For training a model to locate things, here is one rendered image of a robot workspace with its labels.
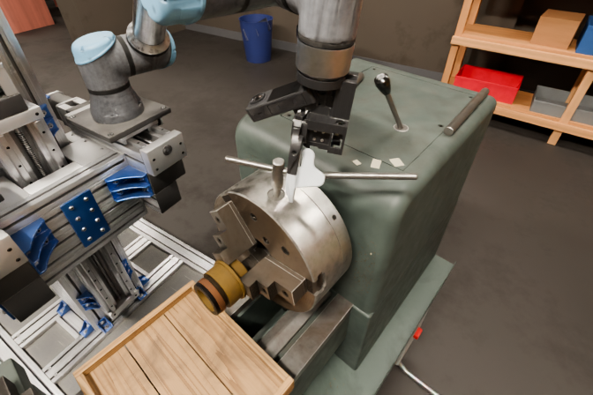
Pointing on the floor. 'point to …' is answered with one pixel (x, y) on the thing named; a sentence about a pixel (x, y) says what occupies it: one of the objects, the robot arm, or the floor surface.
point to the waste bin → (257, 37)
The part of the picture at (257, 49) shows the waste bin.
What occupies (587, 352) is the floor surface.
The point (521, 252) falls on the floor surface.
